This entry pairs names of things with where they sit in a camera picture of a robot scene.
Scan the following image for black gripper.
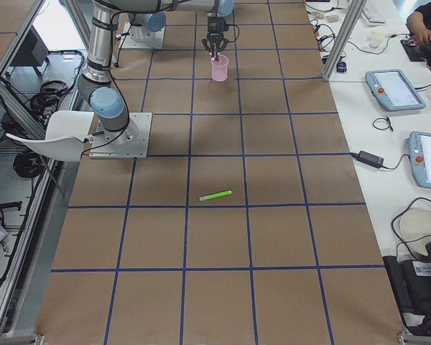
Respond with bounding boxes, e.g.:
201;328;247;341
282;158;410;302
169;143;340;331
201;17;228;56

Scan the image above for translucent pink plastic cup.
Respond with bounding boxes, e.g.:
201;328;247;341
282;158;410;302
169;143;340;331
210;55;229;82

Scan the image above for white paper cup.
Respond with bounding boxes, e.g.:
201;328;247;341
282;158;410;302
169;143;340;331
369;31;386;49

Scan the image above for person's hand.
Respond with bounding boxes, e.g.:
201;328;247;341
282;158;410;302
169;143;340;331
411;25;431;45

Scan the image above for yellow-green highlighter pen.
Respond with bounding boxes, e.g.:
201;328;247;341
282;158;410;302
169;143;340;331
199;190;232;201

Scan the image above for white keyboard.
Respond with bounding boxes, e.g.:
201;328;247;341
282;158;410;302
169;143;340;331
361;1;386;27

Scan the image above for far blue teach pendant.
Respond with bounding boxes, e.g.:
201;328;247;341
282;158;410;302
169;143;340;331
365;69;426;111

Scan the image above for blue teach pendant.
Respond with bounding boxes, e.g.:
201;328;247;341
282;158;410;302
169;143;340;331
365;69;426;111
407;131;431;189

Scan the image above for black power adapter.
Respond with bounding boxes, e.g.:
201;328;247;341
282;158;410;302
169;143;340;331
350;150;384;169

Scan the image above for near blue teach pendant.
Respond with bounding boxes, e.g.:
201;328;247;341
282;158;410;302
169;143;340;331
407;131;431;189

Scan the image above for aluminium frame post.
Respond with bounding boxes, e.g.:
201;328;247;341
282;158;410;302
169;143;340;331
322;0;366;82

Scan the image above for black looped cable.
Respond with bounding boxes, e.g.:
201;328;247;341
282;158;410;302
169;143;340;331
372;116;394;132

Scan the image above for coiled black cables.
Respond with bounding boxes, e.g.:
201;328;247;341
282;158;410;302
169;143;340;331
13;150;47;180

